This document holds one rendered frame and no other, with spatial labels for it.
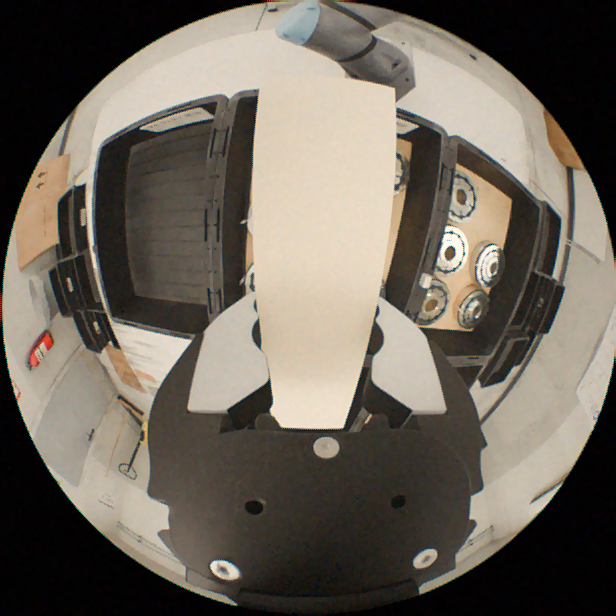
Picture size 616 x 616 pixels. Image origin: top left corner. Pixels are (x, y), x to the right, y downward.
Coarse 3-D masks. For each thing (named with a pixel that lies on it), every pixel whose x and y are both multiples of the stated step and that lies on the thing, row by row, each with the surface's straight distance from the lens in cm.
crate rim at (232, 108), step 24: (240, 96) 32; (408, 120) 33; (216, 168) 30; (216, 192) 30; (216, 216) 30; (432, 216) 32; (216, 240) 30; (432, 240) 32; (216, 264) 31; (216, 288) 33; (408, 312) 35
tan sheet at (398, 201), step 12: (396, 144) 41; (408, 144) 42; (408, 156) 42; (252, 180) 38; (396, 204) 40; (396, 216) 40; (396, 228) 40; (252, 240) 39; (252, 252) 40; (384, 264) 41; (384, 276) 42
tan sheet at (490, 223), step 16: (480, 192) 51; (496, 192) 56; (480, 208) 51; (496, 208) 55; (464, 224) 48; (480, 224) 52; (496, 224) 56; (480, 240) 52; (496, 240) 57; (464, 272) 51; (448, 288) 50; (464, 288) 53; (448, 320) 55
